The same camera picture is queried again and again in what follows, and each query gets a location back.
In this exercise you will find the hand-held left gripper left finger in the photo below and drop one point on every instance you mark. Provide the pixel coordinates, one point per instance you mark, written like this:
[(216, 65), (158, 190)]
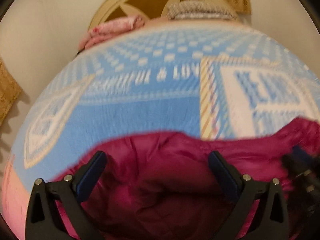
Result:
[(91, 177)]

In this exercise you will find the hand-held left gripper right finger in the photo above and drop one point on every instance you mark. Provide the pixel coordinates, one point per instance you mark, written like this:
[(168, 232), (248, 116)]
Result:
[(223, 177)]

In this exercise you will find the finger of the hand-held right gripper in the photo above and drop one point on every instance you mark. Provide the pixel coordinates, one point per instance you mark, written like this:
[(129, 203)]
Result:
[(303, 153), (295, 165)]

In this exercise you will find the magenta quilted down jacket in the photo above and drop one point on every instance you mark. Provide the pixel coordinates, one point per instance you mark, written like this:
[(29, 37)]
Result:
[(162, 180)]

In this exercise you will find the bed with cream headboard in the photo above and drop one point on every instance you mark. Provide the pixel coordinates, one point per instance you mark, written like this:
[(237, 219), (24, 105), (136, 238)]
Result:
[(150, 110)]

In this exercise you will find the wide beige floral curtain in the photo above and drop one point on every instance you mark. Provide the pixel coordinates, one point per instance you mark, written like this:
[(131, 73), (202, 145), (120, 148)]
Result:
[(8, 92)]

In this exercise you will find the folded pink floral blanket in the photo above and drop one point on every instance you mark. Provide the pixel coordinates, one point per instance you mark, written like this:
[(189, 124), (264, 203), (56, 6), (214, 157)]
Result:
[(107, 30)]

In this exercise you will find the peach bed sheet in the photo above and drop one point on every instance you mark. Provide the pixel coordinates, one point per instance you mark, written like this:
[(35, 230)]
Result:
[(225, 22)]

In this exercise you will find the cream wooden headboard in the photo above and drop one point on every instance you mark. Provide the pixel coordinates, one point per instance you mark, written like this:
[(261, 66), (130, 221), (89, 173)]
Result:
[(107, 10)]

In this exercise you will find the striped pillow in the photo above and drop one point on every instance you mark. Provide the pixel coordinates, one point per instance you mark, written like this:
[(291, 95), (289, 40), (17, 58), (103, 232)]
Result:
[(200, 8)]

